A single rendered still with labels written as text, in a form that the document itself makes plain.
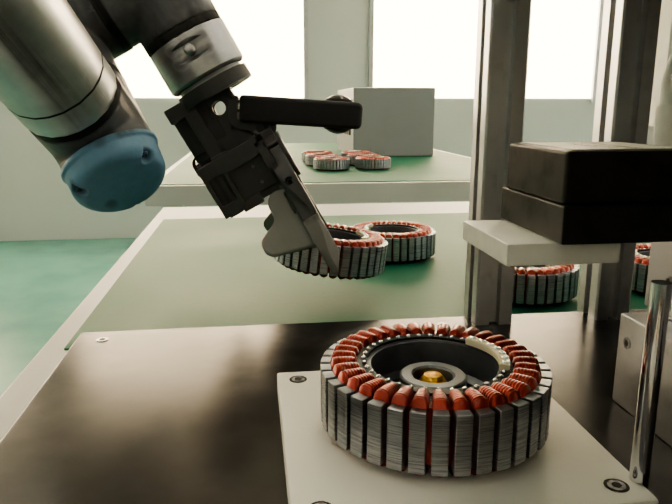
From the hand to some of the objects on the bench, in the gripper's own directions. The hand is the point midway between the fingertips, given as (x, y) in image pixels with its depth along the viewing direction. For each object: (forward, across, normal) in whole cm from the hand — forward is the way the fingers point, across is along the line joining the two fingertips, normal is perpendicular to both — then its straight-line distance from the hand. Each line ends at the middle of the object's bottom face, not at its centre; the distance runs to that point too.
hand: (336, 252), depth 64 cm
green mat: (+15, -20, +18) cm, 31 cm away
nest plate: (+4, +33, 0) cm, 33 cm away
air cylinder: (+10, +33, +13) cm, 36 cm away
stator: (+13, 0, +14) cm, 20 cm away
